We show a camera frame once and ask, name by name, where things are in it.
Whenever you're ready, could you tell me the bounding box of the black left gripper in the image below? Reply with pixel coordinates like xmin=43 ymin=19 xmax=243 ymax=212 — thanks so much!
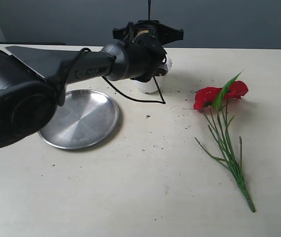
xmin=112 ymin=20 xmax=184 ymax=45

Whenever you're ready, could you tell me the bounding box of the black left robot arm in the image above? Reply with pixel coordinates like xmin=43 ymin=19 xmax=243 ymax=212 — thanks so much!
xmin=0 ymin=20 xmax=184 ymax=148

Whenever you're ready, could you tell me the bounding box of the round stainless steel plate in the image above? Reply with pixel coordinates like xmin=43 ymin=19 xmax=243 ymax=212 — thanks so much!
xmin=38 ymin=89 xmax=120 ymax=150

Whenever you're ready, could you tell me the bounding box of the stainless steel spork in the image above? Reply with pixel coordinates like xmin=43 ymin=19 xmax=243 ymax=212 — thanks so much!
xmin=148 ymin=0 xmax=151 ymax=20

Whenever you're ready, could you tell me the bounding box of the red artificial flower with stems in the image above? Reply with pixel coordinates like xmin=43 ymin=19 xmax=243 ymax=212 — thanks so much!
xmin=192 ymin=74 xmax=256 ymax=213

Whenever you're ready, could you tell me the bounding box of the white scalloped flower pot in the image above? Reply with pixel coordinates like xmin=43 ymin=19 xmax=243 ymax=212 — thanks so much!
xmin=132 ymin=56 xmax=173 ymax=94

